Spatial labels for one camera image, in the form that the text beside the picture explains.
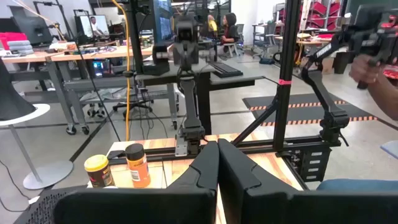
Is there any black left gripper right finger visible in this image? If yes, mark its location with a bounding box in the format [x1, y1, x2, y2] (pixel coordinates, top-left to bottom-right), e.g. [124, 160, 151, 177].
[217, 138, 398, 224]

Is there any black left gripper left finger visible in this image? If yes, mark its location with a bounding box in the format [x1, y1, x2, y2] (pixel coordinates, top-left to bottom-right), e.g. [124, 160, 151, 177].
[53, 140, 220, 224]

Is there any orange spice bottle black cap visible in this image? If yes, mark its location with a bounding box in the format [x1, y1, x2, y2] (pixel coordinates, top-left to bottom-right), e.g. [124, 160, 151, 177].
[124, 143, 152, 189]

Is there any yellow-lid chili onion seasoning jar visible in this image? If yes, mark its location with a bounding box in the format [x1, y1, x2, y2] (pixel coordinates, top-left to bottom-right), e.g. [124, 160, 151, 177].
[83, 154, 115, 189]

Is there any person's forearm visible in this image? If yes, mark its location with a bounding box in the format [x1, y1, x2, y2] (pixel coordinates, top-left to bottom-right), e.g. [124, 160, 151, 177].
[366, 74, 398, 121]

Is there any monitor with blue screen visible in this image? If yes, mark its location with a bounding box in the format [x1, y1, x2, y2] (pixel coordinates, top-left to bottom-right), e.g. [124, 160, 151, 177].
[142, 0, 175, 76]

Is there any black keyboard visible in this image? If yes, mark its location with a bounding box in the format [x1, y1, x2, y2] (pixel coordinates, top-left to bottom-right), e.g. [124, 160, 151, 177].
[210, 61, 244, 78]

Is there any person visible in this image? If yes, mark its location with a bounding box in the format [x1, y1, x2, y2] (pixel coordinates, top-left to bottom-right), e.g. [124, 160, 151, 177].
[220, 12, 241, 45]
[206, 14, 218, 39]

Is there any white stool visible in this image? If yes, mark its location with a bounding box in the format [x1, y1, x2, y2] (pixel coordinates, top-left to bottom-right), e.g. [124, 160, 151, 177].
[223, 42, 239, 58]

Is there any black desk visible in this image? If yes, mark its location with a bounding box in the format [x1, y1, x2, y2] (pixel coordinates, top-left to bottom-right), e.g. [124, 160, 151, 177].
[64, 60, 265, 135]

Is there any black box with white labels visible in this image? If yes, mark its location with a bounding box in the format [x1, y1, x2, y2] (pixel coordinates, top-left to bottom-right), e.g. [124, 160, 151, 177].
[289, 146, 332, 183]

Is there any black office chair base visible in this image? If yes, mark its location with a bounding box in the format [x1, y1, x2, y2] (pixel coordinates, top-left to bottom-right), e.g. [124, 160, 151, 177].
[111, 88, 154, 118]

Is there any computer tower with lights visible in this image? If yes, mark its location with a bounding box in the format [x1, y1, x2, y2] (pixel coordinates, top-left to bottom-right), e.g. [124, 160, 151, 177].
[91, 58, 107, 78]

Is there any wooden top workbench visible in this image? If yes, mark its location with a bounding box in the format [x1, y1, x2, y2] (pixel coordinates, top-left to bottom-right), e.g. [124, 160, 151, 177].
[0, 45, 154, 135]

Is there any monitor showing video picture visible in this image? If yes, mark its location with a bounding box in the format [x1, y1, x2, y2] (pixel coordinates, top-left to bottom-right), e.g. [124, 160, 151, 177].
[74, 14, 110, 40]

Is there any thin black slanted pole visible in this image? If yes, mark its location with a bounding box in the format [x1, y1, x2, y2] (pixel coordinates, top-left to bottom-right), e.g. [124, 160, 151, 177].
[73, 40, 121, 142]

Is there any blue seat cushion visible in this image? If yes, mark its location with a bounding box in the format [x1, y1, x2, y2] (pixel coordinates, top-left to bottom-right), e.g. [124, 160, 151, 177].
[316, 179, 398, 192]

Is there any hazard-striped black floor mat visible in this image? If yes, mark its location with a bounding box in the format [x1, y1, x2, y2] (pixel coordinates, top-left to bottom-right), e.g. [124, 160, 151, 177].
[242, 92, 379, 127]

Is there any metal rack with red bins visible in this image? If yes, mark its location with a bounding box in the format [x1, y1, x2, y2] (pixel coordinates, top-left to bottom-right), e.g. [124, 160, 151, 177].
[306, 0, 343, 32]

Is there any round side table grey base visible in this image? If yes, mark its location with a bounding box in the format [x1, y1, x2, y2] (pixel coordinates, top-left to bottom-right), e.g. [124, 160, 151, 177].
[0, 103, 74, 190]

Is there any dark switched-off monitor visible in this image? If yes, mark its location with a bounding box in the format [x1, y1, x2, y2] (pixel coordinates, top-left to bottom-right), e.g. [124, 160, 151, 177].
[8, 5, 54, 47]

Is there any grey folded cloth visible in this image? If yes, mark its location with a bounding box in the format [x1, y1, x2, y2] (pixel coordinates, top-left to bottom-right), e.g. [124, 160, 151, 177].
[7, 39, 34, 55]

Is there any red folded cloth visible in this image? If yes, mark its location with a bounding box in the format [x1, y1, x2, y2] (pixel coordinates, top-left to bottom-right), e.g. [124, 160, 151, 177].
[0, 32, 29, 50]

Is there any person's hand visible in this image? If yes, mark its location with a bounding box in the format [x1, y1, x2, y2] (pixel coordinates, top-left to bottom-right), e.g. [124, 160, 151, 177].
[348, 54, 382, 85]

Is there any tall black cone-shaped object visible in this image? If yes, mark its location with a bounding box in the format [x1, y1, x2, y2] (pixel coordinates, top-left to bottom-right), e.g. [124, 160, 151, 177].
[0, 58, 37, 122]

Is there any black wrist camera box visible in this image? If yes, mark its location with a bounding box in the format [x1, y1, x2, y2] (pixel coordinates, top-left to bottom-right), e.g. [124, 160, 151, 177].
[175, 14, 199, 43]

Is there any yellow cable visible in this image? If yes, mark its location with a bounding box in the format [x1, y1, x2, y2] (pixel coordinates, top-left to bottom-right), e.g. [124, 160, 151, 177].
[111, 0, 132, 141]

